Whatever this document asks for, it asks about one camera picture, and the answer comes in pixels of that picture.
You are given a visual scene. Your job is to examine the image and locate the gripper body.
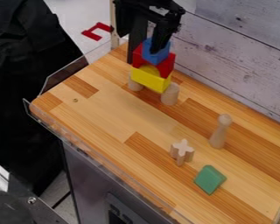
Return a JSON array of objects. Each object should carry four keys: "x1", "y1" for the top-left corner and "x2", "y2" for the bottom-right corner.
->
[{"x1": 111, "y1": 0, "x2": 187, "y2": 38}]

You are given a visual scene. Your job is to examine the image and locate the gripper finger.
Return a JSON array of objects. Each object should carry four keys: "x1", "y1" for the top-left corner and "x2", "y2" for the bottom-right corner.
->
[
  {"x1": 125, "y1": 18, "x2": 150, "y2": 65},
  {"x1": 149, "y1": 24, "x2": 180, "y2": 54}
]

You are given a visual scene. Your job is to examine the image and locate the blue cube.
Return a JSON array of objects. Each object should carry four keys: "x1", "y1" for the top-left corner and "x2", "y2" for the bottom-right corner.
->
[{"x1": 141, "y1": 38, "x2": 173, "y2": 66}]

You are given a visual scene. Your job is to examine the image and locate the wooden plus block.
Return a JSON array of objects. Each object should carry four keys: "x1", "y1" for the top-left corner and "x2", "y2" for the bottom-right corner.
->
[{"x1": 169, "y1": 138, "x2": 197, "y2": 167}]

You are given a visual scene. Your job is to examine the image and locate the red arch block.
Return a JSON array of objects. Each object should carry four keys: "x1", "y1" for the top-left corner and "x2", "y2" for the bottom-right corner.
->
[{"x1": 130, "y1": 43, "x2": 178, "y2": 80}]

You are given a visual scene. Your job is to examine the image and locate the yellow half-round block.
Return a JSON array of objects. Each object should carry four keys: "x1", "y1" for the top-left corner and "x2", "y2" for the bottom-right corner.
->
[{"x1": 138, "y1": 64, "x2": 162, "y2": 79}]

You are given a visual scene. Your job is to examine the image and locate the yellow rectangular block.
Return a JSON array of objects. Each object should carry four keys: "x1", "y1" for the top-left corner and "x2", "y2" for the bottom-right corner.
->
[{"x1": 129, "y1": 66, "x2": 173, "y2": 95}]

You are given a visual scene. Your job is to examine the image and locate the wooden cylinder block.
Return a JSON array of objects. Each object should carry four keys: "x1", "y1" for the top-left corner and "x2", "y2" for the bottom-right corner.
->
[
  {"x1": 159, "y1": 81, "x2": 181, "y2": 107},
  {"x1": 127, "y1": 76, "x2": 146, "y2": 92}
]

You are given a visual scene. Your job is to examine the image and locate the wooden peg figure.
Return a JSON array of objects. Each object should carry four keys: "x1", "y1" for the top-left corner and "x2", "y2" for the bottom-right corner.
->
[{"x1": 207, "y1": 113, "x2": 234, "y2": 150}]

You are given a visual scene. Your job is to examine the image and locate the black cloth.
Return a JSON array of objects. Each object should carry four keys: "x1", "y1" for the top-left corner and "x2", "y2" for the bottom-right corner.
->
[{"x1": 0, "y1": 0, "x2": 90, "y2": 197}]

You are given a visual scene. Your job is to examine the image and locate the green square block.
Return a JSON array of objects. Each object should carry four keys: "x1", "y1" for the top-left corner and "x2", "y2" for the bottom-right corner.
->
[{"x1": 192, "y1": 164, "x2": 228, "y2": 196}]

